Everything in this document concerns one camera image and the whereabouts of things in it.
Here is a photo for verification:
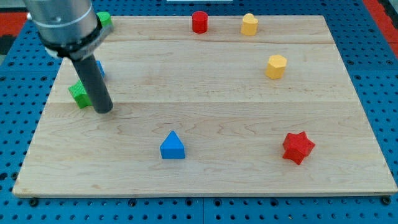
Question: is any yellow heart block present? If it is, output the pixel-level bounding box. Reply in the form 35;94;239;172
241;13;259;36

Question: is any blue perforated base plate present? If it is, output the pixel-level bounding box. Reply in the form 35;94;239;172
1;0;397;223

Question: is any wooden board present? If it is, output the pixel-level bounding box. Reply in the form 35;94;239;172
12;16;397;198

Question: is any yellow hexagon block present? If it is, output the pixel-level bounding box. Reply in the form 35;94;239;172
264;55;287;79

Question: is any blue cube block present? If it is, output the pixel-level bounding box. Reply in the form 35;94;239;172
96;60;105;78

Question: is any red cylinder block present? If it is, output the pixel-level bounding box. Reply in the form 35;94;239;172
192;11;208;34

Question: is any green cylinder block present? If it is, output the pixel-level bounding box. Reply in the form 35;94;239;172
96;11;113;27

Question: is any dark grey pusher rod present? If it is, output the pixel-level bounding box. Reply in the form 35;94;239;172
72;55;113;114

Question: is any blue triangle block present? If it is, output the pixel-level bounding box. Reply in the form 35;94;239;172
160;131;185;159

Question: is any green star block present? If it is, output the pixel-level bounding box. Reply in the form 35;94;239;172
68;80;92;109

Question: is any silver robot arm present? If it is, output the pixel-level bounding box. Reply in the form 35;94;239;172
24;0;114;114

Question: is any red star block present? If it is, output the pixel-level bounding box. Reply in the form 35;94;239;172
282;131;315;165

